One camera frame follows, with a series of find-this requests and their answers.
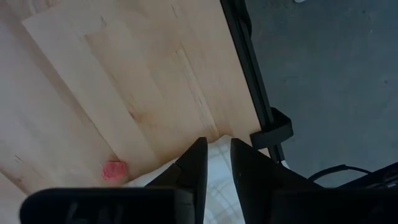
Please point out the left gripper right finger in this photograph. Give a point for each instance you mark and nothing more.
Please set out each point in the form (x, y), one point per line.
(258, 177)

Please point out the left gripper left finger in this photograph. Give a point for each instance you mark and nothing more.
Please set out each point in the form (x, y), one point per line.
(192, 174)

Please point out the white checked cloth towel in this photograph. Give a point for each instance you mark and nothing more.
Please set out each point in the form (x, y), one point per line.
(220, 174)

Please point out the pink toy raspberry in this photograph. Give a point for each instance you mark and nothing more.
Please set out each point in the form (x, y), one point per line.
(114, 171)

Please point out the black aluminium table frame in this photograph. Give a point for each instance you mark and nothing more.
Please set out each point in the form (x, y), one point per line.
(248, 62)

